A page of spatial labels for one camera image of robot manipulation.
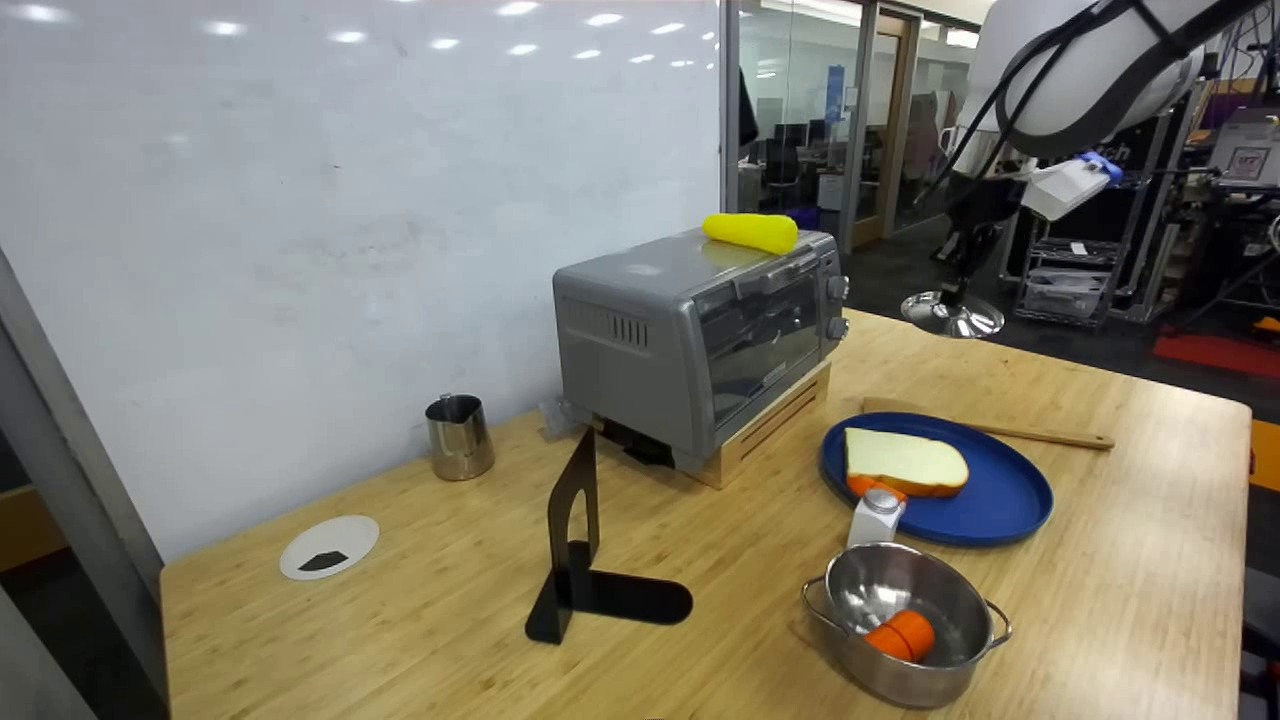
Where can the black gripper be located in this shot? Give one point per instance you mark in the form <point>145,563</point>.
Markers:
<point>981,210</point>

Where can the orange carrot half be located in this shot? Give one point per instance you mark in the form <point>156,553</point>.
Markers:
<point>866,487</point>
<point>905,638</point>

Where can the blue round plate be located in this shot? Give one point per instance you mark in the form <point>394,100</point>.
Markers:
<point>1004,487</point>

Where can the black equipment rack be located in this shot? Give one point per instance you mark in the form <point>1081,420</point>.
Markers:
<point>1081,283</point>

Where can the white bread slice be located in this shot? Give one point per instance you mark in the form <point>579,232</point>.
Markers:
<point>905,461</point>

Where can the wooden spatula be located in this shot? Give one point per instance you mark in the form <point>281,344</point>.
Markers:
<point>1066,438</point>

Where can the yellow plastic corn cob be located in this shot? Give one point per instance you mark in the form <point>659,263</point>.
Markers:
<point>752,230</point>

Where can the wooden slatted riser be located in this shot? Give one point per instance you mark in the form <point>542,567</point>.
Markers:
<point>764,427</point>

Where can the red floor pad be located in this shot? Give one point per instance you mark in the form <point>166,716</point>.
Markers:
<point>1212,358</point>

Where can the grey toaster oven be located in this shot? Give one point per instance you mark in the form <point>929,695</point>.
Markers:
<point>643,334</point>

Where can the black metal bookend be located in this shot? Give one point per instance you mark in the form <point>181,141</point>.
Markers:
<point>586,593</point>

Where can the metal cup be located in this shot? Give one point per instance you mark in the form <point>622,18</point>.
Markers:
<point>461,440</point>

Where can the white and blue wrist mount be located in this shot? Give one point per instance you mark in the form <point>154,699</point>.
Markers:
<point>1066,187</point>

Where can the grey metal frame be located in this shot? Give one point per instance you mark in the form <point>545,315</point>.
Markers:
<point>52,453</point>

